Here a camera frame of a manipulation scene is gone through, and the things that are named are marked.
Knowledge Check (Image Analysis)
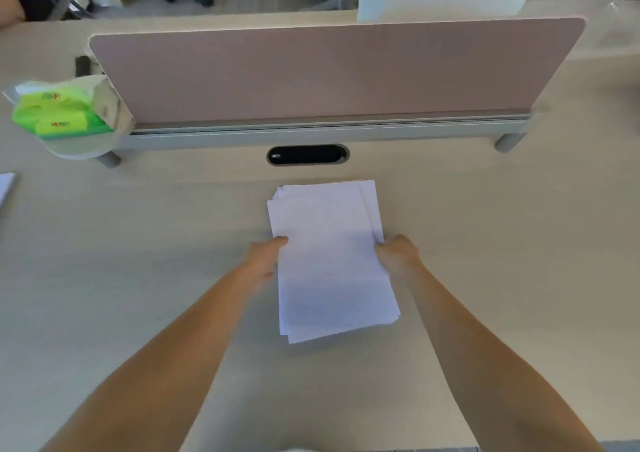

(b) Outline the person's right hand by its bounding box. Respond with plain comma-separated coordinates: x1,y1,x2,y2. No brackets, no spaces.
374,234,426,283

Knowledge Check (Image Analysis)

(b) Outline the person's left hand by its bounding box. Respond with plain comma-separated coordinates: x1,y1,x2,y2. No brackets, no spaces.
237,236,290,292

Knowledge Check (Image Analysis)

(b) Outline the stack of white paper sheets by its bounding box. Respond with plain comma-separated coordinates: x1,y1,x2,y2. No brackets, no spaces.
266,180,401,345

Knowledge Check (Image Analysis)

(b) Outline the person's left forearm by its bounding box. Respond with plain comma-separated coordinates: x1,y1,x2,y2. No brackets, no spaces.
42,267,268,452

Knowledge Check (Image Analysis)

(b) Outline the person's right forearm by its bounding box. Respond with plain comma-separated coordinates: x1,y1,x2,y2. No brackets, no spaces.
400,264,606,452

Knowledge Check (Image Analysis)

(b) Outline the pink desk divider panel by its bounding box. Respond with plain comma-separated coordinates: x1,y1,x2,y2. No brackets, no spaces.
89,16,587,129

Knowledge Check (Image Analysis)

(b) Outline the green tissue packet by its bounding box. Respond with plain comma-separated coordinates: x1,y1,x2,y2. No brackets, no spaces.
11,89,115,140

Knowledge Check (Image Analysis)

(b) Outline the white paper sheet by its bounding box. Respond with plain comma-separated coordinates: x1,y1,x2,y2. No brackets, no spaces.
0,172,17,208

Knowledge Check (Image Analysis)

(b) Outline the clear plastic wrap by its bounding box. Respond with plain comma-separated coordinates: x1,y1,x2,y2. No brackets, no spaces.
575,0,640,60

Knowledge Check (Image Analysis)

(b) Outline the black oval cable grommet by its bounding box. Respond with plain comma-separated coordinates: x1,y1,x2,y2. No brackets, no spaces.
266,144,350,167

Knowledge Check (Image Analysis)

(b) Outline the grey divider base rail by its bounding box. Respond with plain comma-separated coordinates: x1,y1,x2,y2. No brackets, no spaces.
96,108,538,169

